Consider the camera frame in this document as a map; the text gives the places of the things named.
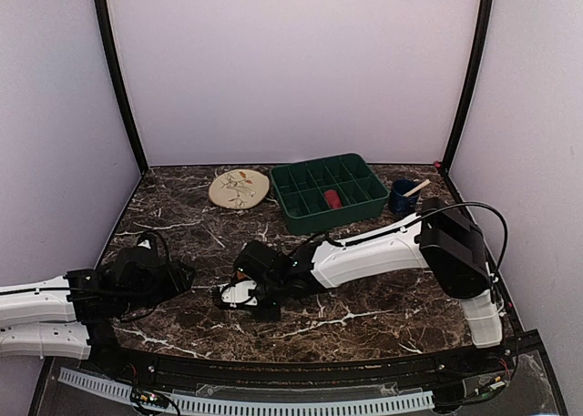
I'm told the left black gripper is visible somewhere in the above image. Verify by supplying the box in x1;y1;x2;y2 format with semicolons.
118;259;195;316

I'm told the green compartment tray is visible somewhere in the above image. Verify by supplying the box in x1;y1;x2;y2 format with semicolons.
270;153;389;235

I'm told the maroon purple striped sock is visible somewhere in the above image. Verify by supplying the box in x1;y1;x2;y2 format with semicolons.
323;189;343;209

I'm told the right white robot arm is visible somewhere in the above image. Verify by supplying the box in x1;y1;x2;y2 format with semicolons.
218;198;503;374

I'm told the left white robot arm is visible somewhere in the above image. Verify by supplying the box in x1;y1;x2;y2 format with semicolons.
1;231;196;376

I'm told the beige floral plate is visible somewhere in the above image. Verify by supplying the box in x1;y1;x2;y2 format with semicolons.
209;168;271;210

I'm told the small circuit board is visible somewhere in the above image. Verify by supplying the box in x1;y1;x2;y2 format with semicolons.
129;388;169;411

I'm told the dark blue mug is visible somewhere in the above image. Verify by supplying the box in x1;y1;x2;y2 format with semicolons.
388;178;420;217

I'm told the wooden stick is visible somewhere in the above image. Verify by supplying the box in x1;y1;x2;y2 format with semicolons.
403;179;431;198

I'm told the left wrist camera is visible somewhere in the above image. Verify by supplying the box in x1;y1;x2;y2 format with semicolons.
137;237;152;249

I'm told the left black frame post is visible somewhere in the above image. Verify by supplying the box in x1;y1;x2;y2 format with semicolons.
93;0;149;176

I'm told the black frame post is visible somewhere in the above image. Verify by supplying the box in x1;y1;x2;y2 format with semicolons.
93;0;149;176
441;0;494;176

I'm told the white slotted cable duct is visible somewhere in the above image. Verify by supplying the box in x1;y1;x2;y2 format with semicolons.
57;368;435;415

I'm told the black front rail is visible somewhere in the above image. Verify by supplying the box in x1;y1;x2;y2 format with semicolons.
49;333;543;394

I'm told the right black frame post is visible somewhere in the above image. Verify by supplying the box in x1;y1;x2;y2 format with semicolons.
441;0;494;176

